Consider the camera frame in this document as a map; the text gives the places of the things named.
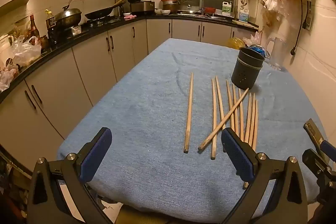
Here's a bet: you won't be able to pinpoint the blue table cloth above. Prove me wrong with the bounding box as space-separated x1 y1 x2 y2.
56 38 328 224

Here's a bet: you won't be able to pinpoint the dark grey chopstick holder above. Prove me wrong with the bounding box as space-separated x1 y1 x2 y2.
231 47 265 90

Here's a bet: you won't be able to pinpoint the steel kitchen sink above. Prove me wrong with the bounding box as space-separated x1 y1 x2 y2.
178 10 227 20

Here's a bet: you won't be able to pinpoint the black power cord with plug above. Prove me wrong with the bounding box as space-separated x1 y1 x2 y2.
290 0 309 56

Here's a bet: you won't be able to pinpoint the steel pot with lid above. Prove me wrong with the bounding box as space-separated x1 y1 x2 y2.
54 0 82 28

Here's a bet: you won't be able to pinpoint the white jug with green label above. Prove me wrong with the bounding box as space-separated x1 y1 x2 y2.
222 1 234 16

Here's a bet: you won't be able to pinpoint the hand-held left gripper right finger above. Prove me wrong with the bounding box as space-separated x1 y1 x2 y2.
221 127 307 224

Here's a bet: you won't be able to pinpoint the wall socket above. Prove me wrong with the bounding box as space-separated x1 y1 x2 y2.
302 14 313 31

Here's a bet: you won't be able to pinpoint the clear plastic bag with food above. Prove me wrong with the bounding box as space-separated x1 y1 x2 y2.
10 36 42 67

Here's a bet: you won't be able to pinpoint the crumpled white plastic bag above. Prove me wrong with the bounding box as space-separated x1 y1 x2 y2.
0 64 19 92

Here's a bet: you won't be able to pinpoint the white jug with blue label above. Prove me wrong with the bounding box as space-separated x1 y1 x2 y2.
238 7 249 22

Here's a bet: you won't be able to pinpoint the black wok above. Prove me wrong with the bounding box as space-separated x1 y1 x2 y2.
84 0 126 20

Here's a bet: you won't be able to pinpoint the yellow plastic bag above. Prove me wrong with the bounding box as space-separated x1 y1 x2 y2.
227 37 247 50

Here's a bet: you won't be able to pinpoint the hanging clear plastic bags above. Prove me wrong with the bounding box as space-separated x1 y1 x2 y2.
259 0 290 28

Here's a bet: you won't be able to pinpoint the dark glass bottle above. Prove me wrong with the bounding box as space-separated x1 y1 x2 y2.
28 14 40 42

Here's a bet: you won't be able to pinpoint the glass pot lid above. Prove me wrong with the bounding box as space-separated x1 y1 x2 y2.
182 1 200 13

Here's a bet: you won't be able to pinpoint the beige base cabinets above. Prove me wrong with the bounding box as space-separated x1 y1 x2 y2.
0 18 259 174

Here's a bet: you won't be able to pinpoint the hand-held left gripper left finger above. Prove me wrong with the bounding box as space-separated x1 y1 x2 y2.
28 127 113 224

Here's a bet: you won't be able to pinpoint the wooden cutting board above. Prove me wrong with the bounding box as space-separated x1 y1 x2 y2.
232 20 259 30

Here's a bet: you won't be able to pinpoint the blue plastic bag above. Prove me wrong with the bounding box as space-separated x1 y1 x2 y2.
249 44 266 57

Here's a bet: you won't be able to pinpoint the brown cooking pot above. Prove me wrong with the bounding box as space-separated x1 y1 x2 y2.
163 1 179 13

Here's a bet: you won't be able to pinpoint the clear glass mug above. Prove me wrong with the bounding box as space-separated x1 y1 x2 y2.
266 37 286 72

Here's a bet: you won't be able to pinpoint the black countertop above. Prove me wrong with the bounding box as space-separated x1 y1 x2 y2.
0 13 259 104

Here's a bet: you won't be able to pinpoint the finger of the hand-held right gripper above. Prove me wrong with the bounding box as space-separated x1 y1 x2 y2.
304 119 336 155
302 149 332 174

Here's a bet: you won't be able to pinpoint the set of wooden chopsticks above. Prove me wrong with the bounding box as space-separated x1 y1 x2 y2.
184 72 259 190

